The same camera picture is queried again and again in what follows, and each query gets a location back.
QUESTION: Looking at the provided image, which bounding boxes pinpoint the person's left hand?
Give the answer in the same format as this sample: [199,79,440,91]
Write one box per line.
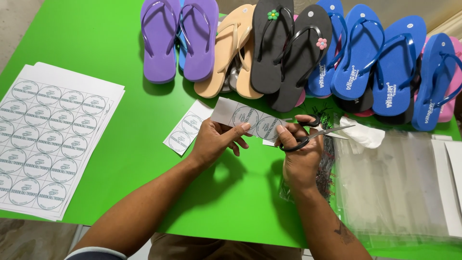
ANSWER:
[189,118,253,169]

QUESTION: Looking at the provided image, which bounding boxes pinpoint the person's right hand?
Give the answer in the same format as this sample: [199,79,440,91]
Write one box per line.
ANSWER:
[274,115,325,193]

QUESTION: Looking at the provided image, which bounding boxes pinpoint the black-handled scissors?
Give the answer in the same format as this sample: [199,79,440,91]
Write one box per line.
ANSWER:
[279,115,356,152]

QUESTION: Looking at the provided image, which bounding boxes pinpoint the white label paper strip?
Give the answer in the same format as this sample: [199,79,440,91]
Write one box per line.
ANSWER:
[210,96,290,142]

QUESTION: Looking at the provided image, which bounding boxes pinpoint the bag of black tag pins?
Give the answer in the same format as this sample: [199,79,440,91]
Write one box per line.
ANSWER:
[279,103,337,203]

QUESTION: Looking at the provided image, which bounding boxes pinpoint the small white label sheet piece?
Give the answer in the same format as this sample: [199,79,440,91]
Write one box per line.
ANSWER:
[163,99,214,156]

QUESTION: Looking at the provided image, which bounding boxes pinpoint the grey flip-flop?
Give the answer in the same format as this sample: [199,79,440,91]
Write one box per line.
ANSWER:
[219,54,243,94]

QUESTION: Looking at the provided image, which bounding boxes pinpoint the crumpled white tissue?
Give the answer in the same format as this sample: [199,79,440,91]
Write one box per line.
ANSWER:
[339,116,386,150]

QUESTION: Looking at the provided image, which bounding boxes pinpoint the beige flip-flop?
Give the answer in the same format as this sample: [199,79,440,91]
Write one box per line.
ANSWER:
[193,4,256,99]
[236,35,264,100]

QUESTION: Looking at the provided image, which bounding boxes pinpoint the blue flip-flop white print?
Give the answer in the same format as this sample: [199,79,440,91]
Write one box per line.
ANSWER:
[330,4,385,101]
[306,0,346,98]
[371,15,427,117]
[411,33,462,132]

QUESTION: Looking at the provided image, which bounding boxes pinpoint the stack of clear plastic bags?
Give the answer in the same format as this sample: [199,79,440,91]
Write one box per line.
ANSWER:
[333,114,462,248]

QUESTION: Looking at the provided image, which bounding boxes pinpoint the black flip-flop pink flower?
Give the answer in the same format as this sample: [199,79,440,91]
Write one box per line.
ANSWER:
[269,4,333,113]

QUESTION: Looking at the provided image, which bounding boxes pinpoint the purple flip-flop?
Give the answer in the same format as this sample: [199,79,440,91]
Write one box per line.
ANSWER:
[140,0,181,85]
[179,0,220,83]

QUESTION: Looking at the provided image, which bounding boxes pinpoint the black flip-flop green flower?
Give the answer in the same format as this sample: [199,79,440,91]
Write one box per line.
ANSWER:
[250,0,295,95]

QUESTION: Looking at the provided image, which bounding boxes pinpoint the person's brown trousers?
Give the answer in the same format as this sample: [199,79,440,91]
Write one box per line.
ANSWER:
[148,233,303,260]

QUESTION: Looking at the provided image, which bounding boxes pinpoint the white paper cards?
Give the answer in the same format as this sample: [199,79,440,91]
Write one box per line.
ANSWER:
[431,134,462,238]

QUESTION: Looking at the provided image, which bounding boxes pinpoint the stack of round label sheets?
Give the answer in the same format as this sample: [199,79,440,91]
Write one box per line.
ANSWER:
[0,62,126,222]

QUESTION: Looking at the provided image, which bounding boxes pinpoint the person's dark sleeve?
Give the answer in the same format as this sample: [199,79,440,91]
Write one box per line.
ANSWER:
[64,246,128,260]

